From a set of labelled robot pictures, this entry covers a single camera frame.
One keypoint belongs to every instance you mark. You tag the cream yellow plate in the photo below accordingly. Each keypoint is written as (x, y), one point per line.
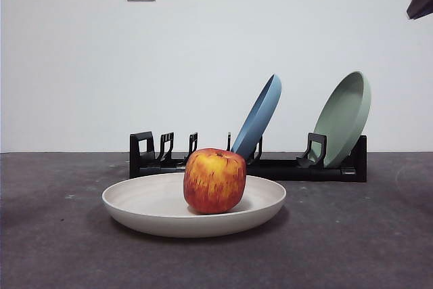
(152, 201)

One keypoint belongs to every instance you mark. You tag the black plate rack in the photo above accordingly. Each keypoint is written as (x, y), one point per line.
(304, 171)

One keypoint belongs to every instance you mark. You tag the blue plate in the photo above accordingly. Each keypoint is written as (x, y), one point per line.
(258, 123)

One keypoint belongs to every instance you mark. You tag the red yellow apple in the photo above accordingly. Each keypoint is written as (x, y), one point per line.
(214, 180)

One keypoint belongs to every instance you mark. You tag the green plate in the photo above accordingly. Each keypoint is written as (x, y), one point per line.
(343, 116)

